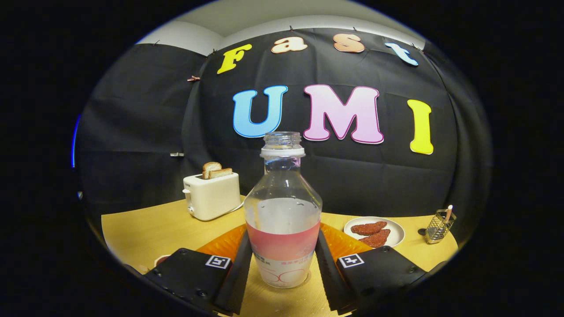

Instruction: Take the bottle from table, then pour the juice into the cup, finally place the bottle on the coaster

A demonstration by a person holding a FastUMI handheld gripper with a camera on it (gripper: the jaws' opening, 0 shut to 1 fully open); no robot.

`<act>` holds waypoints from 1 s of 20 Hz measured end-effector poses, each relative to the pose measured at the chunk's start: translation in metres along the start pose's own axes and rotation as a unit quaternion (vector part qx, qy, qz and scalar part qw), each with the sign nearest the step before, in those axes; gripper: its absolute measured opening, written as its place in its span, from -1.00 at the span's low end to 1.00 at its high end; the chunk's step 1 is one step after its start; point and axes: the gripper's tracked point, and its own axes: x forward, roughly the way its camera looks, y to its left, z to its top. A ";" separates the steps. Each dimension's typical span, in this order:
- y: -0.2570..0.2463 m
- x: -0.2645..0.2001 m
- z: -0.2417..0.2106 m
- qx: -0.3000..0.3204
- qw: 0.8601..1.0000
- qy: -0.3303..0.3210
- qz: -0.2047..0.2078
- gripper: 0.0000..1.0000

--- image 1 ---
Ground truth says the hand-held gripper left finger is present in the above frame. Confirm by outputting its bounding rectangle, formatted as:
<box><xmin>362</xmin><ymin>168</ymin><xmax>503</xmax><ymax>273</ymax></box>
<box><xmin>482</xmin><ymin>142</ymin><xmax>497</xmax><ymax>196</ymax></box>
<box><xmin>143</xmin><ymin>223</ymin><xmax>252</xmax><ymax>316</ymax></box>

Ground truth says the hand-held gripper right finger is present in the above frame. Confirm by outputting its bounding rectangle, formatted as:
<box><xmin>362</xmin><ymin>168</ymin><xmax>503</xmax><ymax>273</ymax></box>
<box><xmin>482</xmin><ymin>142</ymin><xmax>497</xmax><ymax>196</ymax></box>
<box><xmin>314</xmin><ymin>222</ymin><xmax>427</xmax><ymax>316</ymax></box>

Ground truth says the beige cup with wooden handle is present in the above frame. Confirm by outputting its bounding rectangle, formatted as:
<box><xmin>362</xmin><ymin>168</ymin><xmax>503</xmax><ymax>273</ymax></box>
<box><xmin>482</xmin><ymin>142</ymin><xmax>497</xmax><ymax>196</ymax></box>
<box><xmin>137</xmin><ymin>254</ymin><xmax>171</xmax><ymax>273</ymax></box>

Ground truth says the clear juice bottle pink label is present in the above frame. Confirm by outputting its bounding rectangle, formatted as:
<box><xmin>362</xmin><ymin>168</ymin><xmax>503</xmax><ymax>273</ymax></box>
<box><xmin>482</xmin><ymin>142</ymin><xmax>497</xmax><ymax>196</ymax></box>
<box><xmin>244</xmin><ymin>131</ymin><xmax>323</xmax><ymax>289</ymax></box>

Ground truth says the brown meat patty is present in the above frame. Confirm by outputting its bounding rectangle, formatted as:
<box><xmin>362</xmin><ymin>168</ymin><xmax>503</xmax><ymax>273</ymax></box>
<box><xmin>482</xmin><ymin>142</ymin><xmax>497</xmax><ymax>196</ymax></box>
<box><xmin>358</xmin><ymin>229</ymin><xmax>391</xmax><ymax>248</ymax></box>
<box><xmin>351</xmin><ymin>221</ymin><xmax>388</xmax><ymax>236</ymax></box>

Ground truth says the white round plate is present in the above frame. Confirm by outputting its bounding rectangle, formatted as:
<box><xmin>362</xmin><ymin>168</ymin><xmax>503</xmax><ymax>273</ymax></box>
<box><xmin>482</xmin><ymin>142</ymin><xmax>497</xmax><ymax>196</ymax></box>
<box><xmin>344</xmin><ymin>216</ymin><xmax>405</xmax><ymax>248</ymax></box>

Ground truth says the cream toaster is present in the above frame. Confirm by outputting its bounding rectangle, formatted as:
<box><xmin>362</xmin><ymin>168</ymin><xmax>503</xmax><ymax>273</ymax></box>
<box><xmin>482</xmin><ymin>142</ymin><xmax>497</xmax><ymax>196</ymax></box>
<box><xmin>182</xmin><ymin>173</ymin><xmax>241</xmax><ymax>221</ymax></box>

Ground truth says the wooden table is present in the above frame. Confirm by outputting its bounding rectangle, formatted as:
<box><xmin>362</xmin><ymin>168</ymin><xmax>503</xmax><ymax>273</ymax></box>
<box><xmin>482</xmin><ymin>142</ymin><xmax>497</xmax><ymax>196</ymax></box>
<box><xmin>100</xmin><ymin>195</ymin><xmax>459</xmax><ymax>317</ymax></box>

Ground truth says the black backdrop cloth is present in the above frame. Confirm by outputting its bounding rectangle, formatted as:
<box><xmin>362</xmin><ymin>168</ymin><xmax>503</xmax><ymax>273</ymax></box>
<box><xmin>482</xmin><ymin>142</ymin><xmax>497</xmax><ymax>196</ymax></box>
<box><xmin>75</xmin><ymin>27</ymin><xmax>493</xmax><ymax>247</ymax></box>

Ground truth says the metal wire holder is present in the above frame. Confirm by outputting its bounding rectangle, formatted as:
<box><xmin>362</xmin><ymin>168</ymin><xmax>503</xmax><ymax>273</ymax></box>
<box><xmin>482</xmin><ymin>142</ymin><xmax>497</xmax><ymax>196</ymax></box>
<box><xmin>425</xmin><ymin>209</ymin><xmax>457</xmax><ymax>244</ymax></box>

